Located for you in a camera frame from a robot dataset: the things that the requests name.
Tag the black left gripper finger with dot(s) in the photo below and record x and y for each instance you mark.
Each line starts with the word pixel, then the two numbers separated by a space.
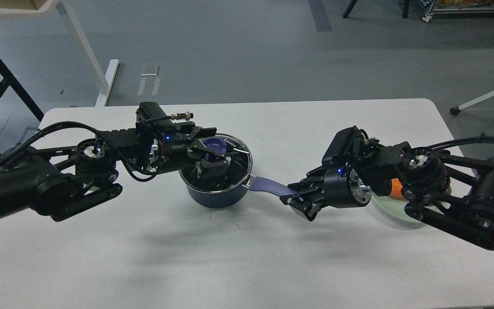
pixel 213 167
pixel 207 144

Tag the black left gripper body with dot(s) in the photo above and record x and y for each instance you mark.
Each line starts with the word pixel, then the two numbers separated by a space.
pixel 171 141

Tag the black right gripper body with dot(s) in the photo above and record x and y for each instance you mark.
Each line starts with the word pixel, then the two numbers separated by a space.
pixel 356 167

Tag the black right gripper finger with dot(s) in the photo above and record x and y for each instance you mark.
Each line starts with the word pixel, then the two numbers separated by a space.
pixel 308 185
pixel 305 204

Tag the blue saucepan with handle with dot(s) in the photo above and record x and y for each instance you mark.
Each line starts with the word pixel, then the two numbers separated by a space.
pixel 226 199

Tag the glass lid with blue knob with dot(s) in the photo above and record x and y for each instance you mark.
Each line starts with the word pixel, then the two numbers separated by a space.
pixel 237 174

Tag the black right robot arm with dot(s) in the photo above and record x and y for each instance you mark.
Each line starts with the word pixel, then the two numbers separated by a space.
pixel 449 185

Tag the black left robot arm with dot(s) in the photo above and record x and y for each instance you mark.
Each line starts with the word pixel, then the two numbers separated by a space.
pixel 69 167

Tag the orange toy carrot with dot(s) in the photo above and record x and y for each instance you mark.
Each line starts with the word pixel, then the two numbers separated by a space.
pixel 396 192

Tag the pale green plate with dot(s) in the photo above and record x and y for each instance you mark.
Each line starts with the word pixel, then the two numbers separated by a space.
pixel 389 210

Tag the metal wheeled cart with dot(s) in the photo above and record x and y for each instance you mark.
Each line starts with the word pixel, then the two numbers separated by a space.
pixel 440 7

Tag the white table frame leg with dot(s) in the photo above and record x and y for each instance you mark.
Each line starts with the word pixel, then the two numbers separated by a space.
pixel 37 9

